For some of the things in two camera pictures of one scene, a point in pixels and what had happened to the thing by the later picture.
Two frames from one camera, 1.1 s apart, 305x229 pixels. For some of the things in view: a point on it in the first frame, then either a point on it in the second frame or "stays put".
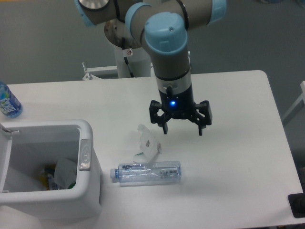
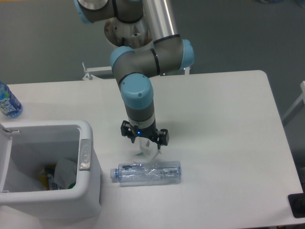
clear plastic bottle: (147, 173) stays put
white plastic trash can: (26, 147) stays put
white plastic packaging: (150, 149) stays put
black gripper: (180, 106) -> (151, 132)
